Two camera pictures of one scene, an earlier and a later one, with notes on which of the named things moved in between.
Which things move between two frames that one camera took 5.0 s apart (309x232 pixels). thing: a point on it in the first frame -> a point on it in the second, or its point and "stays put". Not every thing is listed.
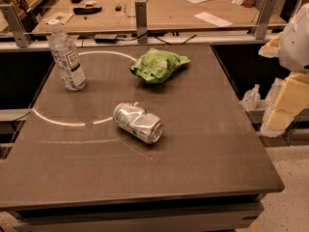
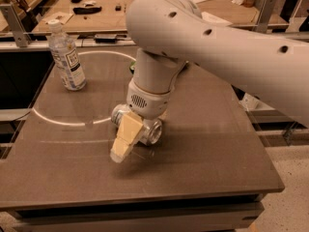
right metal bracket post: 260,30 stays put
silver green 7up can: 133,120 stays put
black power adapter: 105,39 stays put
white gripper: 295,41 -> 149,103
